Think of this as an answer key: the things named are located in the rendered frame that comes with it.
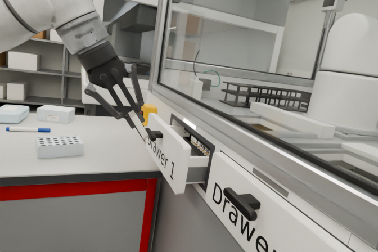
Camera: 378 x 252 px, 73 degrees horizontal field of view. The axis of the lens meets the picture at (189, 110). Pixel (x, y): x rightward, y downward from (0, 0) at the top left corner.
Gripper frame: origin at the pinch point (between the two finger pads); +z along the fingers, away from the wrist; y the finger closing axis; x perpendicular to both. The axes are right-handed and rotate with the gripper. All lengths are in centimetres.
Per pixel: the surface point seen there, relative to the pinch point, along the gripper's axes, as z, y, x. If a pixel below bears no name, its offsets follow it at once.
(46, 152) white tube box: 0.4, -25.9, 20.2
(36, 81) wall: -1, -94, 425
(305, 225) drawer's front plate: 6.8, 9.4, -40.3
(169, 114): 8.3, 10.5, 16.1
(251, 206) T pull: 7.4, 6.8, -32.8
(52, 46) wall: -39, -43, 424
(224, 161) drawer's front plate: 7.0, 9.3, -21.6
